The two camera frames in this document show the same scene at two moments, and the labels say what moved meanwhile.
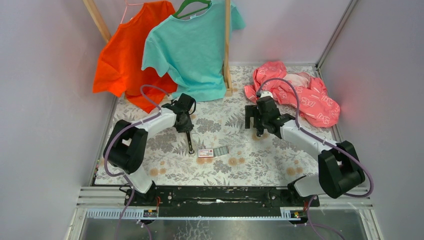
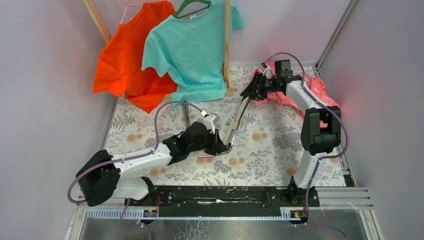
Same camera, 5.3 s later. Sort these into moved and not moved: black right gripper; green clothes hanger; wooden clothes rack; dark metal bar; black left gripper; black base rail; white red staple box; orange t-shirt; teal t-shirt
Moved: dark metal bar; black left gripper; black right gripper
Not moved: wooden clothes rack; teal t-shirt; green clothes hanger; black base rail; orange t-shirt; white red staple box
